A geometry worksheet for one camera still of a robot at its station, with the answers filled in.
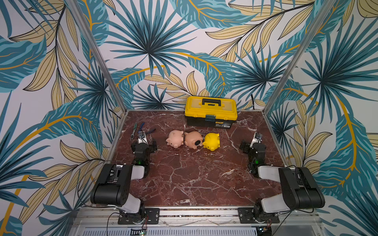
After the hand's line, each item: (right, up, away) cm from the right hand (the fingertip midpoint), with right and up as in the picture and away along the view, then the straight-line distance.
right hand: (252, 141), depth 92 cm
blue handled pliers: (-75, +8, +17) cm, 77 cm away
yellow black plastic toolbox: (-23, +19, +7) cm, 30 cm away
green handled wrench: (-79, +3, +11) cm, 80 cm away
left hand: (-67, +1, 0) cm, 67 cm away
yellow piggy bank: (-25, 0, +1) cm, 25 cm away
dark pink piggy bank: (-38, +2, +3) cm, 39 cm away
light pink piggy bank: (-48, +1, +2) cm, 48 cm away
